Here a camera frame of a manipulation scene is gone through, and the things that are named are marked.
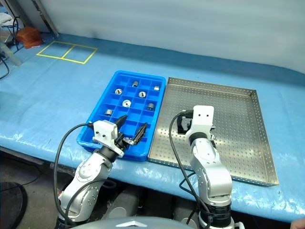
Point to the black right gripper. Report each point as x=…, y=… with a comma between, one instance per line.
x=188, y=122

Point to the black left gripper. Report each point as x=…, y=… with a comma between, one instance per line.
x=120, y=142

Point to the silver nut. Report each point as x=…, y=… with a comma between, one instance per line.
x=109, y=111

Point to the metal roller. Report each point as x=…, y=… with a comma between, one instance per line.
x=118, y=91
x=126, y=103
x=150, y=106
x=156, y=88
x=135, y=84
x=142, y=94

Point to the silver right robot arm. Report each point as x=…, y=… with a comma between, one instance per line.
x=209, y=167

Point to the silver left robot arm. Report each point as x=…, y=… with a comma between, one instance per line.
x=90, y=171

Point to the blue plastic compartment tray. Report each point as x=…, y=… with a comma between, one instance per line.
x=133, y=119

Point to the perforated steel tray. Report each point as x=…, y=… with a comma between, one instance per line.
x=238, y=114

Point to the person's bare hand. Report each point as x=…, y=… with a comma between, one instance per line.
x=299, y=225

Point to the dark grey rounded shape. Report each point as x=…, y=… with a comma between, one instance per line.
x=188, y=214
x=121, y=205

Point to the blue plastic table cover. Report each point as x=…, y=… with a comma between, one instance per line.
x=47, y=100

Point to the grey robot torso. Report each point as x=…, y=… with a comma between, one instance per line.
x=133, y=224

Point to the orange brown box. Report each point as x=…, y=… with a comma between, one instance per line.
x=28, y=37

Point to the black round base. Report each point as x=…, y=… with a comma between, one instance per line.
x=9, y=207

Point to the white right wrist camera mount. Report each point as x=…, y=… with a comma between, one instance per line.
x=202, y=121

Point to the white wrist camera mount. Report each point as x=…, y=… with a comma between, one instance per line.
x=104, y=130
x=202, y=121

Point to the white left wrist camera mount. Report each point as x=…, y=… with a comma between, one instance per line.
x=104, y=130

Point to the grey metal post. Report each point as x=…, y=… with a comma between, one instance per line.
x=47, y=19

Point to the grey metal angle bracket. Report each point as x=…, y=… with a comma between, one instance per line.
x=10, y=55

